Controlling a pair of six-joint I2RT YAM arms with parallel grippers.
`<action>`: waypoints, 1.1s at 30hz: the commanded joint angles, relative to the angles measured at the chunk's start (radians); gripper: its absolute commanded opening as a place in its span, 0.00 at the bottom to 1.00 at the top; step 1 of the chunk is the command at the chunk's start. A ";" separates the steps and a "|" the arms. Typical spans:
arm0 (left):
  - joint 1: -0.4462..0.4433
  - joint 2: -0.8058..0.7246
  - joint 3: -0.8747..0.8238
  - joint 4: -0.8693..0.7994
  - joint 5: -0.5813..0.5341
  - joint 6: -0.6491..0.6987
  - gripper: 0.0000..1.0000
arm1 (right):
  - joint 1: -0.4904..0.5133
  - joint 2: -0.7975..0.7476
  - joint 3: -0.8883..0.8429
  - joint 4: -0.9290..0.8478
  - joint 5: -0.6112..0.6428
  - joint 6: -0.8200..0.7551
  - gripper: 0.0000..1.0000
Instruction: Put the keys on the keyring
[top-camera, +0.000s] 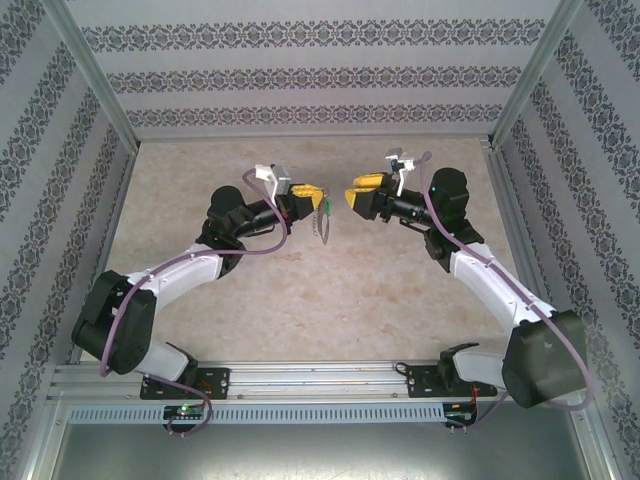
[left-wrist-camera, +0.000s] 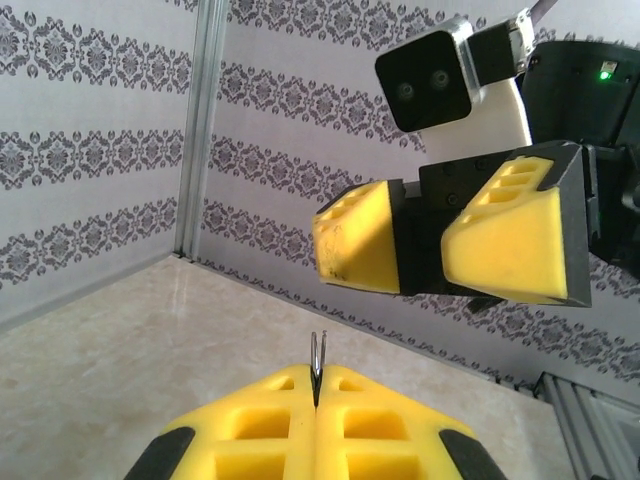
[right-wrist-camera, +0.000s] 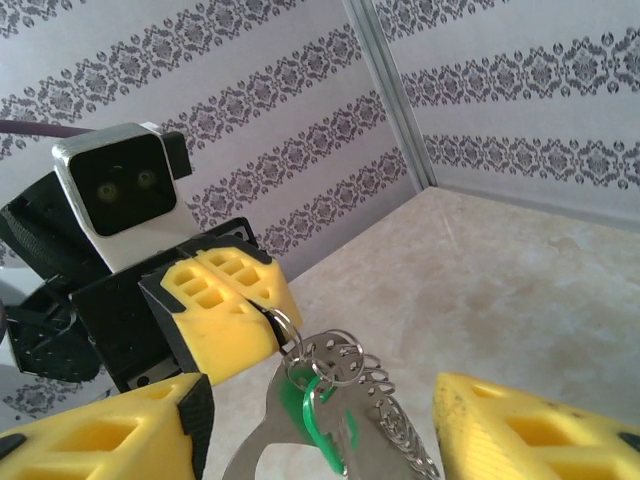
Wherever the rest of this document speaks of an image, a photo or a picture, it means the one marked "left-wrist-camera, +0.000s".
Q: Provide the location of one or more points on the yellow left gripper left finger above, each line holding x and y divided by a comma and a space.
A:
260, 430

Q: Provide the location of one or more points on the aluminium frame post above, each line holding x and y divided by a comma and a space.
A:
200, 125

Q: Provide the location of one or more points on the metal keyring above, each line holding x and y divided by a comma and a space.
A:
315, 355

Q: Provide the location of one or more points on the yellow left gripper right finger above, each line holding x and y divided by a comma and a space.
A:
375, 430

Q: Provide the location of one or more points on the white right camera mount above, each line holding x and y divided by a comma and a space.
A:
500, 110

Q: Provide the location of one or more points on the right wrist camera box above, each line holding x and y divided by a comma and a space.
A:
425, 80

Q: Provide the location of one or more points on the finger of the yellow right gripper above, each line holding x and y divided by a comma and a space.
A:
360, 240
510, 250

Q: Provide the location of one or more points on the aluminium table side rail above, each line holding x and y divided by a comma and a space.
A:
590, 430

